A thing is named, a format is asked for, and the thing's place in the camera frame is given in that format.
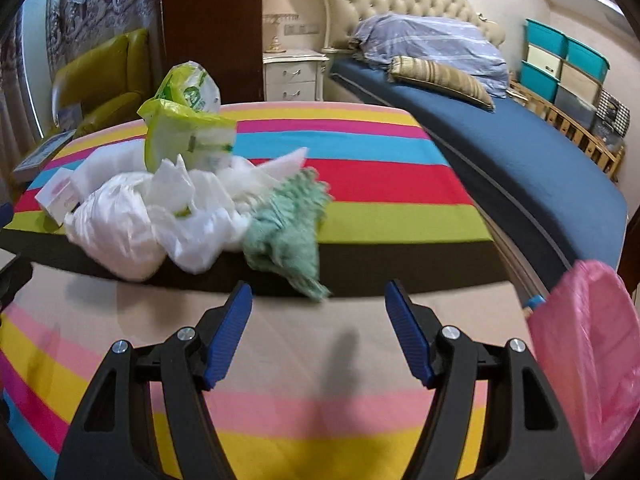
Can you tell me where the white box with pink stain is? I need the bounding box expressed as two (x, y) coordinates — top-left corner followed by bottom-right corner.
(35, 168), (79, 226)

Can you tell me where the pink lined trash bin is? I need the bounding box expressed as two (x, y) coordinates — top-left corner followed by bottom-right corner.
(527, 260), (639, 474)

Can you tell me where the flat box on armchair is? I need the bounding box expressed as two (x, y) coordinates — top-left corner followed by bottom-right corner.
(11, 130), (76, 183)

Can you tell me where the small picture on armchair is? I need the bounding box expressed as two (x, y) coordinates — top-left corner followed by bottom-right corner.
(56, 103), (84, 131)

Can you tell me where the white crumpled plastic bag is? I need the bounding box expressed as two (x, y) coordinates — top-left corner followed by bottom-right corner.
(64, 148), (307, 282)

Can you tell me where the yellow leather armchair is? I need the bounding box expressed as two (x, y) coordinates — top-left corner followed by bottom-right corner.
(51, 28), (153, 138)

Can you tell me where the green snack bag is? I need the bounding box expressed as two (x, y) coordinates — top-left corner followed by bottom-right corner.
(138, 61), (236, 172)

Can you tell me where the lace patterned curtain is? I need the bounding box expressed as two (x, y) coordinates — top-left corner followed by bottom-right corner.
(1, 0), (164, 170)

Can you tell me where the colourful striped table cloth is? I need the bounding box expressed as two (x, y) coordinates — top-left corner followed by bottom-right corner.
(0, 101), (542, 480)

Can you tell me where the bed with blue cover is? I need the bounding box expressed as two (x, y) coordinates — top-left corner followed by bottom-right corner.
(328, 58), (627, 289)

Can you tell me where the green crumpled cloth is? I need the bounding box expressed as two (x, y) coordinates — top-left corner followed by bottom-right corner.
(242, 167), (332, 302)

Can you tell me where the dark brown wardrobe panel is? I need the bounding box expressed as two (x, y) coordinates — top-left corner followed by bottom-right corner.
(160, 0), (264, 104)

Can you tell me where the white nightstand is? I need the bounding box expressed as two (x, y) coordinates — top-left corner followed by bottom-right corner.
(262, 49), (329, 102)

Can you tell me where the checkered black white bag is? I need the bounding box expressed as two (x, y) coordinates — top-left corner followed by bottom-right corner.
(597, 90), (631, 136)

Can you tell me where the grey storage bin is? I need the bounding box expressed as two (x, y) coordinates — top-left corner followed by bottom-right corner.
(554, 84), (596, 131)

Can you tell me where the beige table lamp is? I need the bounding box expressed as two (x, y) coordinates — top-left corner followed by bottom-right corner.
(262, 0), (298, 54)

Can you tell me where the teal storage bin lower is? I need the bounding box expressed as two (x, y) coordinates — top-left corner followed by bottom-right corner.
(520, 61), (560, 102)

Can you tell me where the teal storage bin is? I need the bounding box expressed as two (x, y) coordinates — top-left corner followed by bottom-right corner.
(520, 61), (560, 102)
(566, 38), (611, 82)
(525, 18), (567, 58)

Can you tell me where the beige storage bin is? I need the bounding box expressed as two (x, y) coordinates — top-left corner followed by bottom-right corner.
(560, 60), (602, 105)

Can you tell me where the cream storage bin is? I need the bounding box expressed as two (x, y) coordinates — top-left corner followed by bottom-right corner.
(526, 44), (562, 79)

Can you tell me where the striped gold pillow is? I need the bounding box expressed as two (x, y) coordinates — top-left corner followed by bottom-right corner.
(386, 55), (495, 112)

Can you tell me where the teal storage bin top right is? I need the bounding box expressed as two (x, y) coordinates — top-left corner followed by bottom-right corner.
(566, 38), (611, 82)

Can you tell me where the lavender striped duvet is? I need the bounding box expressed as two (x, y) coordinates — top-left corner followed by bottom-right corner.
(348, 13), (509, 98)

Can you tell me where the teal storage bin top left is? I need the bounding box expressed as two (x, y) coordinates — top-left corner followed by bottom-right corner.
(525, 18), (567, 58)

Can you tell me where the wooden crib rail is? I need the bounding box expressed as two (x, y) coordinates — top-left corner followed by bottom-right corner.
(506, 80), (625, 183)

